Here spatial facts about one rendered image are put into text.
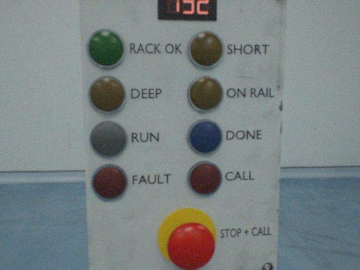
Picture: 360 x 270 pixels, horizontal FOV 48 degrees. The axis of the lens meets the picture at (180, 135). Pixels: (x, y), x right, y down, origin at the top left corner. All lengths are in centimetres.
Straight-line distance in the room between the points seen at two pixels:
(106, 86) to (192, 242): 14
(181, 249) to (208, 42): 17
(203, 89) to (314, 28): 370
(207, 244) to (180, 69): 14
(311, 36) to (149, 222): 371
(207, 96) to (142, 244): 14
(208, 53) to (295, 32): 362
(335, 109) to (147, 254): 380
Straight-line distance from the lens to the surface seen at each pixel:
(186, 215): 35
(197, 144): 34
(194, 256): 34
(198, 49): 33
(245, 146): 35
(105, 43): 32
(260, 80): 35
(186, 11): 34
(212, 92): 33
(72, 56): 377
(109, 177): 33
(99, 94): 32
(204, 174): 34
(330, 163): 417
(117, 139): 33
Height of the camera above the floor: 99
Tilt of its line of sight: 9 degrees down
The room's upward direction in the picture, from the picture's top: straight up
